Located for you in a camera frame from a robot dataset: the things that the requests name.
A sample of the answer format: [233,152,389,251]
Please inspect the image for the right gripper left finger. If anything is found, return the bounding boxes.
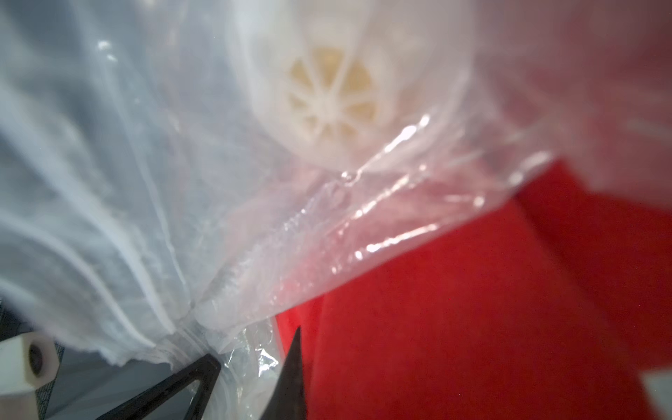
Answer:
[98,355,222,420]

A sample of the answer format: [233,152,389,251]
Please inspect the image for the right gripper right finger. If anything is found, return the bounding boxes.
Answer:
[261,327,307,420]

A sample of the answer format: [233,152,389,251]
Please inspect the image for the clear plastic vacuum bag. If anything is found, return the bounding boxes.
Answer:
[1,1,671,419]

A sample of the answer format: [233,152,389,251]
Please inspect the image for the red garment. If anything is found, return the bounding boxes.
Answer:
[278,166,671,419]

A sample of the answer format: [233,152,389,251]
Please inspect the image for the white vacuum bag valve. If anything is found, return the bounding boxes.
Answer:
[246,0,453,172]

